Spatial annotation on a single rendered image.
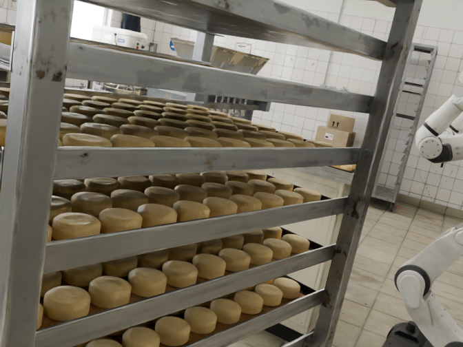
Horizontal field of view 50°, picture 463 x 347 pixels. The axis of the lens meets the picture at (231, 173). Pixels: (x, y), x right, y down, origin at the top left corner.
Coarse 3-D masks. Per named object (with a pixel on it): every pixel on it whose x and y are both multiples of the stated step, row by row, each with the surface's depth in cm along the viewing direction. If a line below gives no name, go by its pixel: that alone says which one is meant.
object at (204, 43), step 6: (198, 36) 109; (204, 36) 108; (210, 36) 109; (198, 42) 109; (204, 42) 108; (210, 42) 110; (198, 48) 109; (204, 48) 109; (210, 48) 110; (198, 54) 110; (204, 54) 109; (210, 54) 111; (198, 60) 110; (204, 60) 110; (210, 60) 111; (186, 96) 113; (192, 96) 111; (198, 96) 112
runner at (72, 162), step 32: (64, 160) 43; (96, 160) 46; (128, 160) 49; (160, 160) 52; (192, 160) 55; (224, 160) 59; (256, 160) 64; (288, 160) 70; (320, 160) 76; (352, 160) 84
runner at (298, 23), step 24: (192, 0) 49; (216, 0) 51; (240, 0) 54; (264, 0) 56; (264, 24) 59; (288, 24) 61; (312, 24) 64; (336, 24) 69; (336, 48) 75; (360, 48) 75; (384, 48) 81
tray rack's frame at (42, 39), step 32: (32, 0) 35; (64, 0) 36; (32, 32) 35; (64, 32) 37; (32, 64) 36; (64, 64) 38; (32, 96) 36; (32, 128) 37; (32, 160) 38; (32, 192) 39; (0, 224) 40; (32, 224) 40; (0, 256) 40; (32, 256) 40; (0, 288) 40; (32, 288) 41; (0, 320) 41; (32, 320) 42
